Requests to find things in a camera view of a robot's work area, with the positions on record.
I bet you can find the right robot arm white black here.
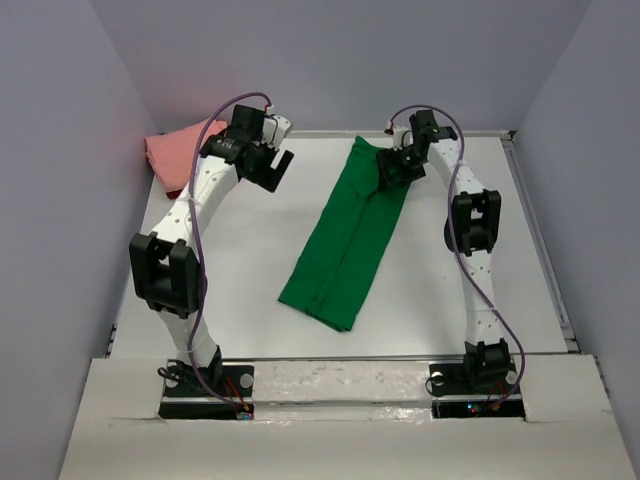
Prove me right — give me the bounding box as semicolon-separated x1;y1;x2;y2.
376;104;517;398

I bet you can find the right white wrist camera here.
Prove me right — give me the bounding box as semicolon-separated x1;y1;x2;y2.
384;123;413;150

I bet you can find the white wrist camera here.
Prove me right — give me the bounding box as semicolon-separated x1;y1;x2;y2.
261;106;293;150
384;123;413;150

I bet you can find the green t shirt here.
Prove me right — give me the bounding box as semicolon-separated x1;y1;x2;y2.
278;136;409;332

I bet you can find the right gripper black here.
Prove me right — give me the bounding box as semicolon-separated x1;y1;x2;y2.
375;144;426;192

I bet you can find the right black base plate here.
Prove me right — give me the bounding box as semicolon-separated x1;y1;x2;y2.
425;362;525;420

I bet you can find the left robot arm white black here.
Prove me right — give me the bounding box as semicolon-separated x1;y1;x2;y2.
129;105;294;396

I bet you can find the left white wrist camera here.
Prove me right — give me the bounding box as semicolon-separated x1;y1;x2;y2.
261;106;293;150

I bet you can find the white cardboard front cover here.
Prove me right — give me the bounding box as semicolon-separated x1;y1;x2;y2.
61;355;635;479

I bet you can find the pink folded t shirt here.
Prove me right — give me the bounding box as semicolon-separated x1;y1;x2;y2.
145;121;207;195

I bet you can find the dark red folded t shirt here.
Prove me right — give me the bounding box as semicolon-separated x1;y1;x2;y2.
166;190;182;200

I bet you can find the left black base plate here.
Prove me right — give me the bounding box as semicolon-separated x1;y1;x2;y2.
157;360;255;421

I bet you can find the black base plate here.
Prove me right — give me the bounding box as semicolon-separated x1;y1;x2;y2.
425;362;525;420
157;360;255;421

